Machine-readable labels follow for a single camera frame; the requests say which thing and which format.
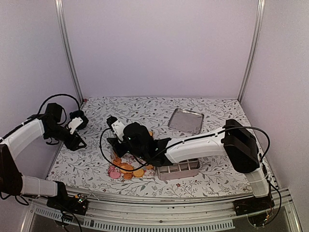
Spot dark blue cup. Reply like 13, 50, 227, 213
69, 110, 89, 130

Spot left aluminium frame post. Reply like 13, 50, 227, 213
55, 0, 84, 102

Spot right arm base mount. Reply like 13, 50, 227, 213
233, 194, 275, 227

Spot metal tin lid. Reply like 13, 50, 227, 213
168, 108, 204, 135

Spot pink round cookie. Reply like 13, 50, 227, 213
109, 171, 121, 179

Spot metal serving tongs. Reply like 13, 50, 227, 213
111, 149, 122, 166

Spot right aluminium frame post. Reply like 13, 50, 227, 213
238, 0, 266, 104

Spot floral cookie tray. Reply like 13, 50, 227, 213
108, 155, 156, 180

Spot metal divided cookie tin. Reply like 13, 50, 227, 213
156, 159, 200, 181

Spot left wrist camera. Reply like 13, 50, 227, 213
67, 117, 83, 134

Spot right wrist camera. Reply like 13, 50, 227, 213
106, 116, 125, 141

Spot aluminium frame post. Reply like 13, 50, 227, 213
55, 0, 84, 102
238, 0, 266, 104

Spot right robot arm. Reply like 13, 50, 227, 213
107, 116, 274, 215

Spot floral tablecloth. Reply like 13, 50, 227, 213
47, 96, 273, 198

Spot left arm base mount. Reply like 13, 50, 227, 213
46, 195, 89, 216

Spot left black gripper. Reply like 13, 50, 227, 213
46, 123, 87, 151

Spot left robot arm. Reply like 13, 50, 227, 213
0, 103, 89, 212

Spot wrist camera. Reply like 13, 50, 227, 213
106, 116, 125, 141
67, 117, 83, 134

